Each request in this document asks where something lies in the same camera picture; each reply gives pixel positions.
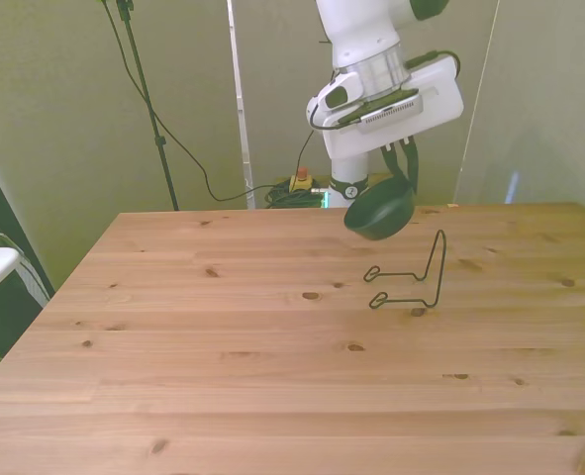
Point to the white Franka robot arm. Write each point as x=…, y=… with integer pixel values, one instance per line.
x=361, y=34

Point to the dark green bowl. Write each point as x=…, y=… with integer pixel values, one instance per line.
x=378, y=218

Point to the white vertical rail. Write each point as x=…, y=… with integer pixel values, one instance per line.
x=240, y=123

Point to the yellow emergency stop button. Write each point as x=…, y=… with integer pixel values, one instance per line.
x=302, y=182

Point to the thin dark tripod pole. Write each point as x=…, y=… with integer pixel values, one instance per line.
x=161, y=142

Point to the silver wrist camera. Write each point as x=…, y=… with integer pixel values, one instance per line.
x=391, y=115

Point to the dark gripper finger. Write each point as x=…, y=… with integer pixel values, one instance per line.
x=414, y=165
x=392, y=161

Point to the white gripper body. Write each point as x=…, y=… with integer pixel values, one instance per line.
x=440, y=94

